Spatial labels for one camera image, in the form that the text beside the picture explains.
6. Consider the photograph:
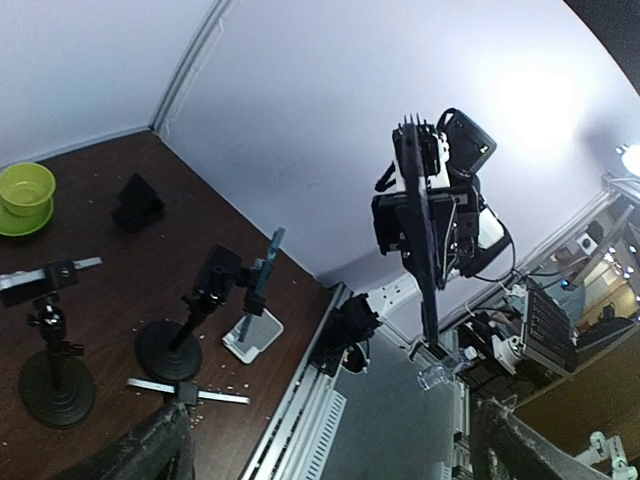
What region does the green plastic bowl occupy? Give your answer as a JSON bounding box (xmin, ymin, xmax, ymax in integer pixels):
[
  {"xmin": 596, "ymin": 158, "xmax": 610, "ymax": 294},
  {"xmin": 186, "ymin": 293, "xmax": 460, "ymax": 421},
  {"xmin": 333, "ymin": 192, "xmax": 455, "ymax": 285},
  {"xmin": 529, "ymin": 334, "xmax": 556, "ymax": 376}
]
[{"xmin": 1, "ymin": 162, "xmax": 57, "ymax": 217}]

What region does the blue phone on right stand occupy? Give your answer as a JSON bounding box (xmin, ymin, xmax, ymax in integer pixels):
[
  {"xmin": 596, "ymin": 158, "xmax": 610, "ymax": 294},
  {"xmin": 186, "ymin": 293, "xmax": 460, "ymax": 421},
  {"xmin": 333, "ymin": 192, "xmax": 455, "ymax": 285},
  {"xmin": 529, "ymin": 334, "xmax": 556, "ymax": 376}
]
[{"xmin": 254, "ymin": 227, "xmax": 286, "ymax": 297}]

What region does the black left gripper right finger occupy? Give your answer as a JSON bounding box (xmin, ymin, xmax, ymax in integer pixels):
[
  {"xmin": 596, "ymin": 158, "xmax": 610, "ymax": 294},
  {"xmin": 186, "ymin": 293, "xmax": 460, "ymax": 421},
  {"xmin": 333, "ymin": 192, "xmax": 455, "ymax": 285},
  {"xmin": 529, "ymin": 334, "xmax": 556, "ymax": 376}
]
[{"xmin": 469, "ymin": 399, "xmax": 620, "ymax": 479}]

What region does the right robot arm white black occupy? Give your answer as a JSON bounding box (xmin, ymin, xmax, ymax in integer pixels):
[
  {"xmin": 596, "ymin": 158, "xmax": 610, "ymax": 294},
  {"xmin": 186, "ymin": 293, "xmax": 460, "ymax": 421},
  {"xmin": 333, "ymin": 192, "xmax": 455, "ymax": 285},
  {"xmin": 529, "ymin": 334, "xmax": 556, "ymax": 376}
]
[{"xmin": 371, "ymin": 108, "xmax": 511, "ymax": 289}]

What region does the green plastic plate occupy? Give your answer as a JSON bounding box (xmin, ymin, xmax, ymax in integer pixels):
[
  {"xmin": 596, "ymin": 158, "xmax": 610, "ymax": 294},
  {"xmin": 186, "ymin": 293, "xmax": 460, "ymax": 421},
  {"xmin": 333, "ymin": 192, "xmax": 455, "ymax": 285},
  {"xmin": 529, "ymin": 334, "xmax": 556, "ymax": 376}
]
[{"xmin": 0, "ymin": 198, "xmax": 55, "ymax": 237}]

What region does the black round-base stand back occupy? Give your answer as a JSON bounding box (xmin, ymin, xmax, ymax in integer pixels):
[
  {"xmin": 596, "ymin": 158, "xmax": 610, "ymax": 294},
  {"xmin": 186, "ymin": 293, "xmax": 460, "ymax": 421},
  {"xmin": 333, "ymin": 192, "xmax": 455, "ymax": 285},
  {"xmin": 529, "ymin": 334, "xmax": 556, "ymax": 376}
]
[{"xmin": 18, "ymin": 261, "xmax": 96, "ymax": 430}]

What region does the black round-base stand right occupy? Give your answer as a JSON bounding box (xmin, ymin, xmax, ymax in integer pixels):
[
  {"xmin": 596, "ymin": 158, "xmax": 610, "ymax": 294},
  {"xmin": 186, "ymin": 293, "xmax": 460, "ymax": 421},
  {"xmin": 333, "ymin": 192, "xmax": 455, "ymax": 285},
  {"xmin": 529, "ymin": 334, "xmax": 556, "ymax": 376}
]
[{"xmin": 135, "ymin": 245, "xmax": 266, "ymax": 383}]

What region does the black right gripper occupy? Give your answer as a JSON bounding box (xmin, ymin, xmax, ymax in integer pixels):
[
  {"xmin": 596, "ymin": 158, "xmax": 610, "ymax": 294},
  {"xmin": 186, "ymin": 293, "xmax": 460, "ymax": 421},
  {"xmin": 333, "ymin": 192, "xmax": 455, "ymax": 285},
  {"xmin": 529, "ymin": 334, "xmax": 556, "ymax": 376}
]
[{"xmin": 371, "ymin": 189, "xmax": 480, "ymax": 262}]

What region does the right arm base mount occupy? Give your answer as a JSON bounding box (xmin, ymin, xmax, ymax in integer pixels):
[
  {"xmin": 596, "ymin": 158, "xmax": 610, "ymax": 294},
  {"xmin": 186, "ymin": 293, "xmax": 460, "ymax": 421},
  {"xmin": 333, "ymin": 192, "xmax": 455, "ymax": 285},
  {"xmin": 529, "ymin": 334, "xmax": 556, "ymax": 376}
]
[{"xmin": 310, "ymin": 293, "xmax": 382, "ymax": 377}]

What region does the black round-base stand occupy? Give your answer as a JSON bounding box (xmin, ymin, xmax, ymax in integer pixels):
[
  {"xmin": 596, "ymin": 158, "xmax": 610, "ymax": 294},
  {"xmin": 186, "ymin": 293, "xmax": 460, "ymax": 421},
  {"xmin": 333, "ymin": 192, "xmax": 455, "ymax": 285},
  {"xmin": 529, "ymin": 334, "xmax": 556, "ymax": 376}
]
[
  {"xmin": 18, "ymin": 261, "xmax": 96, "ymax": 430},
  {"xmin": 135, "ymin": 245, "xmax": 266, "ymax": 383}
]

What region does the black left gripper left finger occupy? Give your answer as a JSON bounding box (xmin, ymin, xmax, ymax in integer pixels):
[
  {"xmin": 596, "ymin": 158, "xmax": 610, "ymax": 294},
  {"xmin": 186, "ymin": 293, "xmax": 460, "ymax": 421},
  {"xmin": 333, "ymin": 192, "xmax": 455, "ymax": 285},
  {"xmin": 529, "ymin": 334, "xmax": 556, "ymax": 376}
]
[{"xmin": 54, "ymin": 402, "xmax": 195, "ymax": 480}]

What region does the front aluminium rail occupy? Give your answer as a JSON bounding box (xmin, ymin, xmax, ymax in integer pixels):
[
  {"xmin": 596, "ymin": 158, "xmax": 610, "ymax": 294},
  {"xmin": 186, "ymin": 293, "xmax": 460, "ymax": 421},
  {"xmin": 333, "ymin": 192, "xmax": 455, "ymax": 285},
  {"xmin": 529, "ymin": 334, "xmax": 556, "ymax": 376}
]
[{"xmin": 239, "ymin": 282, "xmax": 471, "ymax": 480}]

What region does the white folding phone stand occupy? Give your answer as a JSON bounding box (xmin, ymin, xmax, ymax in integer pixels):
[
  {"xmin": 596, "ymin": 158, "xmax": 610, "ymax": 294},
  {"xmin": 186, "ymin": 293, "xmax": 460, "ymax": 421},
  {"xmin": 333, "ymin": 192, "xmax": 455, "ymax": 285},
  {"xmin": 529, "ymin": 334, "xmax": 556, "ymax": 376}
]
[{"xmin": 222, "ymin": 309, "xmax": 284, "ymax": 365}]

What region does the right aluminium frame post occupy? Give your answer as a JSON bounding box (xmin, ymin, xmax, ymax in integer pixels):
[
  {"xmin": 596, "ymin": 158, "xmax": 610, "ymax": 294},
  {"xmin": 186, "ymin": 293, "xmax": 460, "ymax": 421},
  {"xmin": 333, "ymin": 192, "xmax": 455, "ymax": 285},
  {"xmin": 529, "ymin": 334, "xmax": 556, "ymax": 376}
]
[{"xmin": 148, "ymin": 0, "xmax": 237, "ymax": 136}]

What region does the small black phone stand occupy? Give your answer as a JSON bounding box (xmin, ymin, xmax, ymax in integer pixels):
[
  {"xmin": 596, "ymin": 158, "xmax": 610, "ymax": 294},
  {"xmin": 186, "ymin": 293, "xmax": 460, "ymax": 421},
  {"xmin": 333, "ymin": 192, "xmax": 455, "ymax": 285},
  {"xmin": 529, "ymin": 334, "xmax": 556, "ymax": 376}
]
[{"xmin": 111, "ymin": 173, "xmax": 165, "ymax": 234}]

